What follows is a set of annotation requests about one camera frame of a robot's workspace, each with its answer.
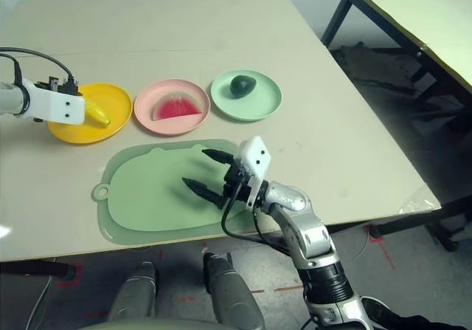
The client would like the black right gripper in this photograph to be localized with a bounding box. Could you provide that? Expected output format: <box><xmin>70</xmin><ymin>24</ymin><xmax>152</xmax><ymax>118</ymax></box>
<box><xmin>182</xmin><ymin>148</ymin><xmax>255</xmax><ymax>211</ymax></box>

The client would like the side table with black legs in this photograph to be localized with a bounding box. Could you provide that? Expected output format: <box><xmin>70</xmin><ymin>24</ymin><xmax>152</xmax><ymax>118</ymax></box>
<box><xmin>321</xmin><ymin>0</ymin><xmax>472</xmax><ymax>124</ymax></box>

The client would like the grey robot leg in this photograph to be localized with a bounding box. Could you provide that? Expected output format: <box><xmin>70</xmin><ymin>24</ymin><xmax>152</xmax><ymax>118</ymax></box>
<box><xmin>106</xmin><ymin>261</ymin><xmax>159</xmax><ymax>322</ymax></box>
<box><xmin>202</xmin><ymin>252</ymin><xmax>266</xmax><ymax>330</ymax></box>

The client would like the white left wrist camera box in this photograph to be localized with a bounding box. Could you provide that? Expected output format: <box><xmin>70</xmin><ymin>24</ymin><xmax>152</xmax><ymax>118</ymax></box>
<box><xmin>27</xmin><ymin>78</ymin><xmax>86</xmax><ymax>126</ymax></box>

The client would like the green cutting board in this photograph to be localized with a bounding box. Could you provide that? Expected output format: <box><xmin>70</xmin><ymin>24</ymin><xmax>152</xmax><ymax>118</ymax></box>
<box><xmin>91</xmin><ymin>139</ymin><xmax>259</xmax><ymax>245</ymax></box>

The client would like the dark green toy avocado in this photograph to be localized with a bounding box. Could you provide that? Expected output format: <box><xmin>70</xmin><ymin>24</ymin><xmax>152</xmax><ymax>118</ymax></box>
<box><xmin>230</xmin><ymin>74</ymin><xmax>258</xmax><ymax>97</ymax></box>

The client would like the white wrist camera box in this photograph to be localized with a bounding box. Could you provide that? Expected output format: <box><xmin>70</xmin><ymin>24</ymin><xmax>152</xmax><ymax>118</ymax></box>
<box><xmin>235</xmin><ymin>136</ymin><xmax>273</xmax><ymax>211</ymax></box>
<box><xmin>27</xmin><ymin>78</ymin><xmax>86</xmax><ymax>126</ymax></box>

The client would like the white floor cable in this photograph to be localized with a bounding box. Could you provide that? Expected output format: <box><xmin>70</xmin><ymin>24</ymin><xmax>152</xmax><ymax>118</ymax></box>
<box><xmin>27</xmin><ymin>276</ymin><xmax>52</xmax><ymax>330</ymax></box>

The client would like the light green plate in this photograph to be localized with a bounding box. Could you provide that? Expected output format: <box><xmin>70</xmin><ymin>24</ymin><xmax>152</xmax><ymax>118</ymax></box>
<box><xmin>210</xmin><ymin>69</ymin><xmax>283</xmax><ymax>123</ymax></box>

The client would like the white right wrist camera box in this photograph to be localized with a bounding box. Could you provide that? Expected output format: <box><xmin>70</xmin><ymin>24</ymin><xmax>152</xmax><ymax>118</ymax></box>
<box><xmin>235</xmin><ymin>136</ymin><xmax>273</xmax><ymax>211</ymax></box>

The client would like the grey right robot leg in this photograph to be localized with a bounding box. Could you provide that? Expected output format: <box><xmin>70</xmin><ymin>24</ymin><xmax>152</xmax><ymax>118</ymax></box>
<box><xmin>202</xmin><ymin>252</ymin><xmax>266</xmax><ymax>330</ymax></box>

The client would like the yellow plate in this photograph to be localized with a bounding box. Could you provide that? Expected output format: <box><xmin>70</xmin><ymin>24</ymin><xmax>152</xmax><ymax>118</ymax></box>
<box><xmin>47</xmin><ymin>82</ymin><xmax>133</xmax><ymax>145</ymax></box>

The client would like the grey left robot leg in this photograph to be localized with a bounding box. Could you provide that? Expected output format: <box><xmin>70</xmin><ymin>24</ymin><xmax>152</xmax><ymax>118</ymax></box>
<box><xmin>106</xmin><ymin>261</ymin><xmax>159</xmax><ymax>322</ymax></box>

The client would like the black sneaker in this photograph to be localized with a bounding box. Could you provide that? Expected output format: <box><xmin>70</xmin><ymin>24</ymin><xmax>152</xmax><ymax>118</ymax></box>
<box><xmin>363</xmin><ymin>296</ymin><xmax>472</xmax><ymax>330</ymax></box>

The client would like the red watermelon slice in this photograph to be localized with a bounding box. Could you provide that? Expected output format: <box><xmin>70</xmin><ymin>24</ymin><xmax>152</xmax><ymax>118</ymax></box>
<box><xmin>152</xmin><ymin>91</ymin><xmax>204</xmax><ymax>122</ymax></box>

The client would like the yellow toy banana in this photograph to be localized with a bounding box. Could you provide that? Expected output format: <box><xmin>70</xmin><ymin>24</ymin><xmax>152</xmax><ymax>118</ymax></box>
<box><xmin>83</xmin><ymin>100</ymin><xmax>111</xmax><ymax>128</ymax></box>

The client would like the short black left wrist cable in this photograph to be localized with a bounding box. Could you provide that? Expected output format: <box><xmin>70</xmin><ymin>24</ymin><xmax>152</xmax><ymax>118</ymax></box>
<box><xmin>0</xmin><ymin>54</ymin><xmax>22</xmax><ymax>86</ymax></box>

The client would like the long black left wrist cable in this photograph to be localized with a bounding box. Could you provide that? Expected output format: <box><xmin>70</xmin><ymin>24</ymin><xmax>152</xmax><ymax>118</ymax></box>
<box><xmin>0</xmin><ymin>47</ymin><xmax>75</xmax><ymax>86</ymax></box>

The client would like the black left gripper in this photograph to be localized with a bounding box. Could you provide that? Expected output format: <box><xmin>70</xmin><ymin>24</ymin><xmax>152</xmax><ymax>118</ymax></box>
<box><xmin>35</xmin><ymin>75</ymin><xmax>62</xmax><ymax>92</ymax></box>

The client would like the grey robot torso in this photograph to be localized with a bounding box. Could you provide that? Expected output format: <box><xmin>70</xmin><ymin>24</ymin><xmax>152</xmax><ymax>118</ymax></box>
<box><xmin>79</xmin><ymin>317</ymin><xmax>222</xmax><ymax>330</ymax></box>

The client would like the clear plastic film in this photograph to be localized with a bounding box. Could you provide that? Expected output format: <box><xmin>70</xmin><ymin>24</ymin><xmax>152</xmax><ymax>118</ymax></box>
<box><xmin>398</xmin><ymin>184</ymin><xmax>442</xmax><ymax>215</ymax></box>

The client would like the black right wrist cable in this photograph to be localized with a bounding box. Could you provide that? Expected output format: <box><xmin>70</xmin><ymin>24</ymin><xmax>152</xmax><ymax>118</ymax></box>
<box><xmin>221</xmin><ymin>182</ymin><xmax>299</xmax><ymax>253</ymax></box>

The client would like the pink plate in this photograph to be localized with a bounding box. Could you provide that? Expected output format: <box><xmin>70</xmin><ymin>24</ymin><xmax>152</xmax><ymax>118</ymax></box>
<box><xmin>133</xmin><ymin>79</ymin><xmax>211</xmax><ymax>136</ymax></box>

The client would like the black table frame bar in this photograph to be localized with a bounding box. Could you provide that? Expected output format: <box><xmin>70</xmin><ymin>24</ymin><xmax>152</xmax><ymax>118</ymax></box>
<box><xmin>0</xmin><ymin>261</ymin><xmax>80</xmax><ymax>280</ymax></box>
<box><xmin>326</xmin><ymin>193</ymin><xmax>472</xmax><ymax>252</ymax></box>

